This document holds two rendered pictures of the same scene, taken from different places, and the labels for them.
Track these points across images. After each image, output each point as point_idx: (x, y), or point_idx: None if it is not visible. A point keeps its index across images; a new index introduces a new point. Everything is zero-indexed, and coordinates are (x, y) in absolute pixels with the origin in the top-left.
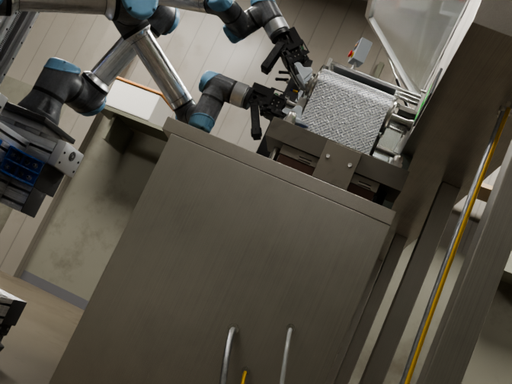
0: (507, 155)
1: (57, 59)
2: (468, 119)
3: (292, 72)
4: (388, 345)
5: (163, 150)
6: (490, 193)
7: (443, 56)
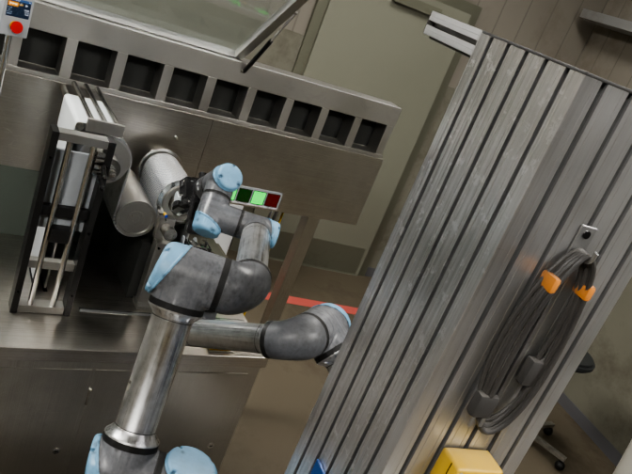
0: (306, 239)
1: (216, 470)
2: None
3: (188, 210)
4: None
5: (256, 375)
6: (294, 253)
7: (229, 136)
